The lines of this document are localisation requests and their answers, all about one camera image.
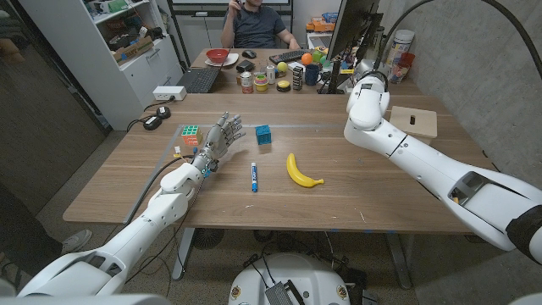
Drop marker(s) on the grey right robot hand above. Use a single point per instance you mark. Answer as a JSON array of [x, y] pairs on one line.
[[372, 65]]

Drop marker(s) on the blue marker pen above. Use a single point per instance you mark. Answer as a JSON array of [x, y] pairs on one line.
[[254, 178]]

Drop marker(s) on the clear jar of coloured pieces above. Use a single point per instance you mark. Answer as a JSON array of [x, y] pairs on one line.
[[398, 73]]

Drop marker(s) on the black pouch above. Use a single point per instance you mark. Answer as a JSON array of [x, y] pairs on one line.
[[245, 66]]

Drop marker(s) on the small white can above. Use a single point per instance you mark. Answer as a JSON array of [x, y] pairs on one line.
[[270, 74]]

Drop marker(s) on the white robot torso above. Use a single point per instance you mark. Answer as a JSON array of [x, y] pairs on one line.
[[290, 275]]

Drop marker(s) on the black power adapter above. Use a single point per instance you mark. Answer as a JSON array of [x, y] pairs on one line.
[[152, 123], [163, 112]]

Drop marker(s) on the orange box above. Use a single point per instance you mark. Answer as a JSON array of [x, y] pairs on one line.
[[320, 25]]

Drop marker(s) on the colourful stacked rings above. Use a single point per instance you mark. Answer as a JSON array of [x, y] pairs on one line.
[[261, 83]]

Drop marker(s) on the black white block tower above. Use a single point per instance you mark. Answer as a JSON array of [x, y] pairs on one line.
[[297, 78]]

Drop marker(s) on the white table leg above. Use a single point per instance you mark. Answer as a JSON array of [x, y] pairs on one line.
[[183, 254]]

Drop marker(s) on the black computer mouse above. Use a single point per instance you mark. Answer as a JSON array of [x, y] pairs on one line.
[[249, 53]]

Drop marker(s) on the standing person in dark trousers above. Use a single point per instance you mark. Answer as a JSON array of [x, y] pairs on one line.
[[25, 241]]

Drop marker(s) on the cardboard box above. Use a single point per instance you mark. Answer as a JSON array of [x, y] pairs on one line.
[[133, 51]]

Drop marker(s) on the grey metal bottle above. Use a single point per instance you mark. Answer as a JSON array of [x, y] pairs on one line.
[[372, 42]]

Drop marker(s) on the black keyboard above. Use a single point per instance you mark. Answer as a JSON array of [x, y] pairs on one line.
[[289, 56]]

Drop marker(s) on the wooden box with slot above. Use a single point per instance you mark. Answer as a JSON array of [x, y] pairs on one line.
[[417, 123]]

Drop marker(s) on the red cup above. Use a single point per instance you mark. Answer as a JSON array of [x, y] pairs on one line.
[[408, 59]]

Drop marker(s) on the black yellow round tape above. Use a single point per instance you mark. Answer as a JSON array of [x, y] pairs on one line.
[[283, 86]]

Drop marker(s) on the red labelled tin can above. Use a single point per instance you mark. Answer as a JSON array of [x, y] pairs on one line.
[[246, 82]]

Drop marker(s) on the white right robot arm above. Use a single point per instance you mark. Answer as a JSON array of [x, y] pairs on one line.
[[427, 169]]

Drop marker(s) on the white shelf cabinet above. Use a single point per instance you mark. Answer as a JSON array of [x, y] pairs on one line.
[[106, 80]]

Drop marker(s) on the seated person in dark shirt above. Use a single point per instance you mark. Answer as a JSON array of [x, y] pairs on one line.
[[254, 27]]

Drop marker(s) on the white labelled canister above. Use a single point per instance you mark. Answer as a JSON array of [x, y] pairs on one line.
[[402, 46]]

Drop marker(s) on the black computer monitor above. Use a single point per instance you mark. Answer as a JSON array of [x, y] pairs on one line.
[[351, 25]]

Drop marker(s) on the orange ball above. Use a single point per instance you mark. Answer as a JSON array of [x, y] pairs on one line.
[[306, 59]]

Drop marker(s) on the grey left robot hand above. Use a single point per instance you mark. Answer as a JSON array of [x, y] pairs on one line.
[[218, 140]]

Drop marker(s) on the white power strip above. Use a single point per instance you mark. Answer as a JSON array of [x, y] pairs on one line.
[[169, 93]]

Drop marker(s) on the dark blue mug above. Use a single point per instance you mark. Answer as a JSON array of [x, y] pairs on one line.
[[312, 75]]

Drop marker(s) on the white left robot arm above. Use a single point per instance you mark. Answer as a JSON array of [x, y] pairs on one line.
[[135, 233]]

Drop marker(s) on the yellow banana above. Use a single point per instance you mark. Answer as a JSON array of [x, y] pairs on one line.
[[296, 173]]

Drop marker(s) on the red bowl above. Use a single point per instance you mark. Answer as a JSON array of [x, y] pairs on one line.
[[217, 55]]

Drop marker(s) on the black laptop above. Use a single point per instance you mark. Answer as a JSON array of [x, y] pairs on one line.
[[199, 79]]

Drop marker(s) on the white plate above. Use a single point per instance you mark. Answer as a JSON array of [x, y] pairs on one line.
[[233, 60]]

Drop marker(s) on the teal studded block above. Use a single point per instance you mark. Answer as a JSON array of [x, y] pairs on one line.
[[263, 134]]

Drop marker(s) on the yellow tennis ball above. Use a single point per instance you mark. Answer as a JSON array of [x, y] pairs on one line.
[[282, 67]]

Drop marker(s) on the colourful puzzle cube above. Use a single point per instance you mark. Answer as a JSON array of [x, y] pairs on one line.
[[191, 134]]

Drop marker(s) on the grey table leg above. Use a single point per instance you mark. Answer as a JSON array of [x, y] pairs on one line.
[[400, 262]]

